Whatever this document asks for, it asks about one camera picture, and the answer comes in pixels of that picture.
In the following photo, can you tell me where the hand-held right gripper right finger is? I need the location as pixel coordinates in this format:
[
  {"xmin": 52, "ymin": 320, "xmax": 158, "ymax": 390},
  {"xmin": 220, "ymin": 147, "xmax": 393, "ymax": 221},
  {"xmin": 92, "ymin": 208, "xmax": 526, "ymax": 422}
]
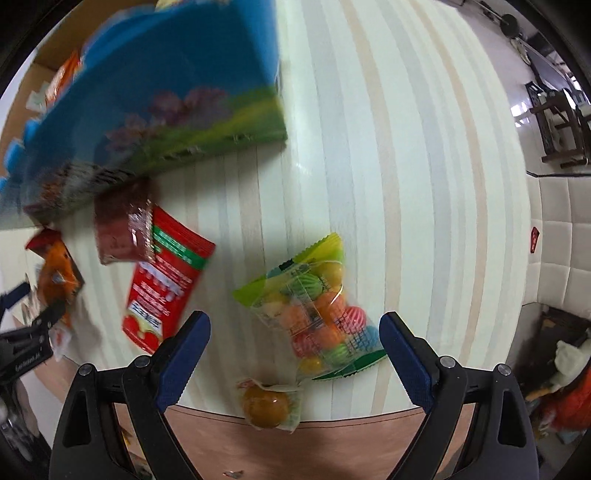
[{"xmin": 379, "ymin": 311, "xmax": 541, "ymax": 480}]

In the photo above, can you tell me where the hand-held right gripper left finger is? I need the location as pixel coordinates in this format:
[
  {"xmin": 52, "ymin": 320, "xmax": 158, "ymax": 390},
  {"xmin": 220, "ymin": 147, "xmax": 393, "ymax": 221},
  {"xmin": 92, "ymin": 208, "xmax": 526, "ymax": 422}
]
[{"xmin": 48, "ymin": 310, "xmax": 213, "ymax": 480}]

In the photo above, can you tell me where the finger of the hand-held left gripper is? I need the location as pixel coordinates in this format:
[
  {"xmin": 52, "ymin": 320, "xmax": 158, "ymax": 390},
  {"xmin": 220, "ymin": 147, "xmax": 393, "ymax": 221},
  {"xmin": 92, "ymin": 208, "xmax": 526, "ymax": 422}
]
[
  {"xmin": 0, "ymin": 281, "xmax": 32, "ymax": 311},
  {"xmin": 18, "ymin": 299, "xmax": 66, "ymax": 334}
]

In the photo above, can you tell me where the orange snack packet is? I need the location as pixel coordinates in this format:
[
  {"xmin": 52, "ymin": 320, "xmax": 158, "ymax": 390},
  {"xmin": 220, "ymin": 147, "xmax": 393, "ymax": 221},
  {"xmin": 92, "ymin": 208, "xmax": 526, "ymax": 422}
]
[{"xmin": 25, "ymin": 228, "xmax": 86, "ymax": 361}]

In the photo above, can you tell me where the red green striped snack packet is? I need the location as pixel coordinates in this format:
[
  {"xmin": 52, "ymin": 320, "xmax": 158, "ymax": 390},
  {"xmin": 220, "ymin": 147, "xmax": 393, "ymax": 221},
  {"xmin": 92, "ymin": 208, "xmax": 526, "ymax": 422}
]
[{"xmin": 121, "ymin": 203, "xmax": 216, "ymax": 355}]

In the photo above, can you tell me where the orange jelly cup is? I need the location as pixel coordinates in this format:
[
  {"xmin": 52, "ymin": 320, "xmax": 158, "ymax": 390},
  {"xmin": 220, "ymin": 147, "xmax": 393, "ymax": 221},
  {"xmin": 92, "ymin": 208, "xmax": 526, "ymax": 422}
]
[{"xmin": 236, "ymin": 377, "xmax": 303, "ymax": 435}]

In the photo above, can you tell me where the colourful candy ball packet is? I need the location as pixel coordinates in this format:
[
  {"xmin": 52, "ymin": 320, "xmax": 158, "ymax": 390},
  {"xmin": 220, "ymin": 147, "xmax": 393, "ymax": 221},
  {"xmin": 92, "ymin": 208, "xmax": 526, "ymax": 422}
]
[{"xmin": 233, "ymin": 233, "xmax": 389, "ymax": 381}]

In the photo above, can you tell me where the dark red snack packet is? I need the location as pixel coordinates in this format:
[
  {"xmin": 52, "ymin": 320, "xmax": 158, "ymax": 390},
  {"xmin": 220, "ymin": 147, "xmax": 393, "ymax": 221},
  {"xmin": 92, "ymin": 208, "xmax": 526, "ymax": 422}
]
[{"xmin": 93, "ymin": 180, "xmax": 155, "ymax": 266}]

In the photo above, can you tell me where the printed cardboard box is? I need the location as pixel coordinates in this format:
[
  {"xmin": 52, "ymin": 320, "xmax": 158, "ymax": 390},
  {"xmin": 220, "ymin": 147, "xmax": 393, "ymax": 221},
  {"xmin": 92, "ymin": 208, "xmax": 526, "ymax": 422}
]
[{"xmin": 0, "ymin": 0, "xmax": 289, "ymax": 232}]

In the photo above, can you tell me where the white cloth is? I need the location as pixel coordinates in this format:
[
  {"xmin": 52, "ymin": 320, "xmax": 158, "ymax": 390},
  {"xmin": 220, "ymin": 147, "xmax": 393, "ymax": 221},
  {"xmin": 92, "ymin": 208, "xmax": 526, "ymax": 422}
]
[{"xmin": 551, "ymin": 339, "xmax": 591, "ymax": 388}]

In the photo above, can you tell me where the red cloth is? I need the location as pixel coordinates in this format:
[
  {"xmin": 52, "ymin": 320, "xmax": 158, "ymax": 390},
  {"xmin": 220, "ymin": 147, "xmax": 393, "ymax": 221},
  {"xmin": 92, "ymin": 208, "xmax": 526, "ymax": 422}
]
[{"xmin": 538, "ymin": 378, "xmax": 591, "ymax": 435}]

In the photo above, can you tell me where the striped cat print table mat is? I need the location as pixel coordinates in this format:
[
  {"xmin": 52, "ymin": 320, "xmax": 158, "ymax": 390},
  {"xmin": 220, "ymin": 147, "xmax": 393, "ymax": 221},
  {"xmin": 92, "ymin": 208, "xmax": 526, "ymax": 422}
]
[{"xmin": 0, "ymin": 0, "xmax": 532, "ymax": 421}]

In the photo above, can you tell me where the dark wooden chair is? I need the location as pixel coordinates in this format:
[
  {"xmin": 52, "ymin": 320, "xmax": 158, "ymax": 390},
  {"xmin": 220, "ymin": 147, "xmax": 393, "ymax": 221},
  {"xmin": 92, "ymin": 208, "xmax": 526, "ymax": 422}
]
[{"xmin": 531, "ymin": 90, "xmax": 589, "ymax": 169}]

